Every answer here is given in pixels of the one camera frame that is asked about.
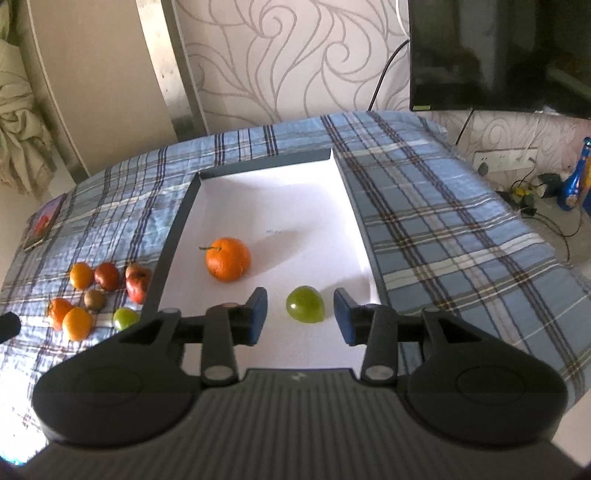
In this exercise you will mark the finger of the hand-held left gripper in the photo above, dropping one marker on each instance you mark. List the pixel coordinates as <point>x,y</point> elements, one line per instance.
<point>7,326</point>

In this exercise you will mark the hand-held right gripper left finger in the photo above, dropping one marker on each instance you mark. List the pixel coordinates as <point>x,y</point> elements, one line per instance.
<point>258,318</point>

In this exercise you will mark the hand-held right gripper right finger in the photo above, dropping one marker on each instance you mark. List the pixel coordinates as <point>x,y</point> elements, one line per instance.
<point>344,319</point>

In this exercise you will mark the green round fruit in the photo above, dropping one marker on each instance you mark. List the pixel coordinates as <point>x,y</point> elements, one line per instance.
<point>304,304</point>
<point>124,318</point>

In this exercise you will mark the large orange with stem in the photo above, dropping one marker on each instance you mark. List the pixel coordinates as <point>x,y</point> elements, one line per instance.
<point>228,259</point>

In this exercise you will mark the white shallow box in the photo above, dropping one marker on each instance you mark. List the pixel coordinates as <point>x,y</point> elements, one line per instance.
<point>277,207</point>

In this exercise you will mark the red apple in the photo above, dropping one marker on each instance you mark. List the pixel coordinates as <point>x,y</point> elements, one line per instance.
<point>137,282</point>

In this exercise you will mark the brown kiwi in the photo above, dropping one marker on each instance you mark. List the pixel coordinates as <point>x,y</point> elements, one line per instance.
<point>94,300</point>

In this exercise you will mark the small red book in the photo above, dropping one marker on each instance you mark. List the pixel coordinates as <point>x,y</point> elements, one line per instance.
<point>44,226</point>

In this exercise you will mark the dark red round fruit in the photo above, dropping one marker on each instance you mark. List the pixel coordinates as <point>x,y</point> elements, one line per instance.
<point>107,276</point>

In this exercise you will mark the blue plaid blanket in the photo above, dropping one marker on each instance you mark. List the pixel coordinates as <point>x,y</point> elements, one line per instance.
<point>415,207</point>

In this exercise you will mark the beige curtain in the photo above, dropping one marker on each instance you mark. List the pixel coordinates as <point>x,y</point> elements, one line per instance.
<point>18,115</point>

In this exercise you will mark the floor power strip with plugs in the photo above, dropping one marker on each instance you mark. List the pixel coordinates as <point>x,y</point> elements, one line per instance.
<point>526,193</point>

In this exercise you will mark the blue glass bottle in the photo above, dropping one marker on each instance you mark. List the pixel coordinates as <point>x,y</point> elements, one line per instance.
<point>570,189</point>

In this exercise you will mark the black flat television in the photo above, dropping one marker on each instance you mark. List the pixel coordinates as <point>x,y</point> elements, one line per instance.
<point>485,46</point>

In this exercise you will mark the white wall socket strip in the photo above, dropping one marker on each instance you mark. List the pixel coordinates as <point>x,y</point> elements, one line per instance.
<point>503,159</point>

